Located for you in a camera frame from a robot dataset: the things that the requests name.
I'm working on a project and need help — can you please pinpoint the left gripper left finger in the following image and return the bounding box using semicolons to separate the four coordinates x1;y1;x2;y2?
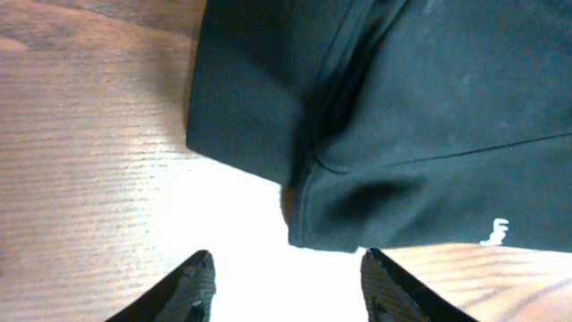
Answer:
106;250;216;322

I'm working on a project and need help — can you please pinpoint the black t-shirt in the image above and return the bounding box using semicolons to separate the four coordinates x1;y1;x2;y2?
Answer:
187;0;571;252

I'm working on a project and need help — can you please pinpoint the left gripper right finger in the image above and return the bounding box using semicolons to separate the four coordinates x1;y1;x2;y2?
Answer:
360;248;477;322

